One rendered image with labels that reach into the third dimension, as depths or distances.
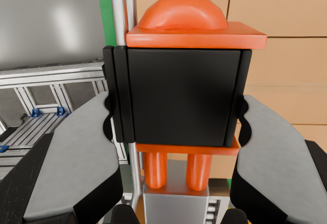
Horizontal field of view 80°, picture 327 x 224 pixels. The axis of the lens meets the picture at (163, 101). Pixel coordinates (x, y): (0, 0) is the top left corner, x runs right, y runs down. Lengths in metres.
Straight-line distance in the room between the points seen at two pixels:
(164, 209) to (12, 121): 1.66
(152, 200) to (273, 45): 0.78
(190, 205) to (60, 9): 1.42
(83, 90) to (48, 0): 0.59
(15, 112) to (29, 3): 0.74
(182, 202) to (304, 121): 0.98
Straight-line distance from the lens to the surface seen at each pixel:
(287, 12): 0.88
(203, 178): 0.19
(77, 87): 1.39
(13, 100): 1.69
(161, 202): 0.21
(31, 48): 1.69
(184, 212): 0.22
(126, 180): 1.33
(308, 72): 1.00
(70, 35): 1.52
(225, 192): 1.31
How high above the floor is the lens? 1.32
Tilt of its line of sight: 60 degrees down
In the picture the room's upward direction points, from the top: 174 degrees counter-clockwise
